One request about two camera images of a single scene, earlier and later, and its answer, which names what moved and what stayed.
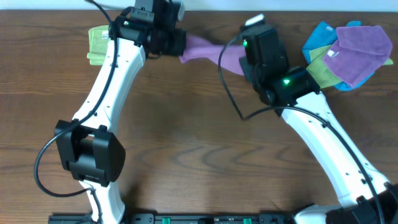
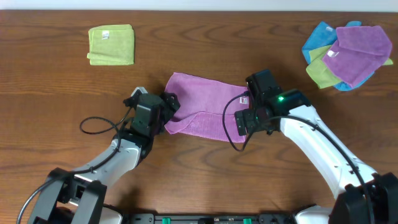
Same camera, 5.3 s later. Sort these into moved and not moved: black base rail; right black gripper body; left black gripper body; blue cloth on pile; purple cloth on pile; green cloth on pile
Moved: right black gripper body; left black gripper body
Not moved: green cloth on pile; blue cloth on pile; purple cloth on pile; black base rail
